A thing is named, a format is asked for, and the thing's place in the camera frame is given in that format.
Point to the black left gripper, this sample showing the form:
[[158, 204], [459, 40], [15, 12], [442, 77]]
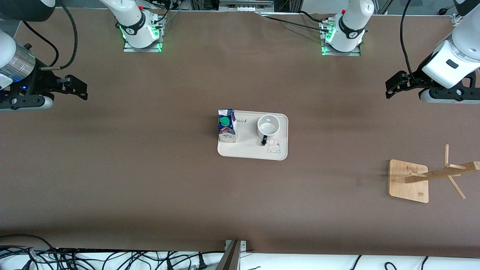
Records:
[[415, 82]]

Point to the wooden mug tree stand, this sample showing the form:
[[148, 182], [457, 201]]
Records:
[[407, 183]]

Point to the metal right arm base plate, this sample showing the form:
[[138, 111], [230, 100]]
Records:
[[131, 49]]

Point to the white smiley face cup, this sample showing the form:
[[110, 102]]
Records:
[[269, 125]]

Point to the small metal bracket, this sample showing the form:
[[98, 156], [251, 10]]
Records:
[[243, 245]]

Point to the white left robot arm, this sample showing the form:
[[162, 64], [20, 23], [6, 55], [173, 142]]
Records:
[[348, 26]]

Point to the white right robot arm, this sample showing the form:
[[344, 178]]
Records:
[[135, 26]]

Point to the aluminium frame bar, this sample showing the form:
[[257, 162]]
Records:
[[230, 258]]

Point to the black power plug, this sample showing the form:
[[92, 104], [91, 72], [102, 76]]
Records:
[[202, 262]]

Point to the cream rabbit print tray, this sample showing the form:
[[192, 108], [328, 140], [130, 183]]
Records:
[[247, 150]]

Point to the grey metal power strip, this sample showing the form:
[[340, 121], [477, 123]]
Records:
[[243, 6]]

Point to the aluminium corner profile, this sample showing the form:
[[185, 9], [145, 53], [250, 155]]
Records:
[[456, 19]]

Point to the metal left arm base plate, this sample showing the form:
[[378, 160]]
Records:
[[352, 53]]

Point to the blue white milk carton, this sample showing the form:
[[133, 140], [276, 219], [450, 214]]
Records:
[[227, 129]]

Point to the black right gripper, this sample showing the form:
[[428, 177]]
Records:
[[40, 81]]

